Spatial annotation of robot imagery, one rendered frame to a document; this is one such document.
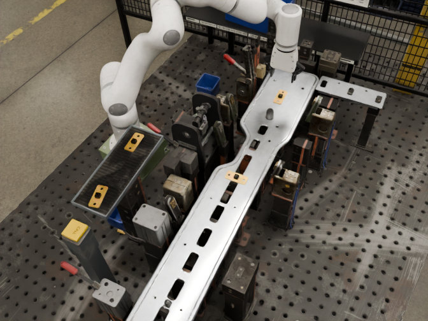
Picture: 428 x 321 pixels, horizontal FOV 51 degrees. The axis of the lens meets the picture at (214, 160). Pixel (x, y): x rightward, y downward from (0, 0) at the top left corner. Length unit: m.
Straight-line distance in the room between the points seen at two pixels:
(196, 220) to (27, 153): 1.96
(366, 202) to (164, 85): 1.21
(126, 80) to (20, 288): 0.92
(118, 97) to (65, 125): 1.73
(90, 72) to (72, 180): 1.73
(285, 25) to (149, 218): 0.83
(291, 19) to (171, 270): 0.96
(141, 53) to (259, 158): 0.59
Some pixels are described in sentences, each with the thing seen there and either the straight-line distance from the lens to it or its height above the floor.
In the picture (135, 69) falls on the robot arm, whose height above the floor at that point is 1.31.
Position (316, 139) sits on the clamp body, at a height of 0.90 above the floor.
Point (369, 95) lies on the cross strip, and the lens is 2.06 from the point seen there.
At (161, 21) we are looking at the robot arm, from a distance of 1.52.
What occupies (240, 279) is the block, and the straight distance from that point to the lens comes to 1.48.
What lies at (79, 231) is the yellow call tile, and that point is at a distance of 1.48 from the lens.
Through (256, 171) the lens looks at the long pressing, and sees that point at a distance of 1.72.
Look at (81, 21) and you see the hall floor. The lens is 4.35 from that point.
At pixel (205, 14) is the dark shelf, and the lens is 2.40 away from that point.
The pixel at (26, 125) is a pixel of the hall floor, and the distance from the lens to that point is 3.54.
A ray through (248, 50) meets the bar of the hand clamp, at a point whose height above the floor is 1.21.
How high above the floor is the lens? 2.39
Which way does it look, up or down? 53 degrees down
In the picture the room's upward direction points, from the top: 3 degrees counter-clockwise
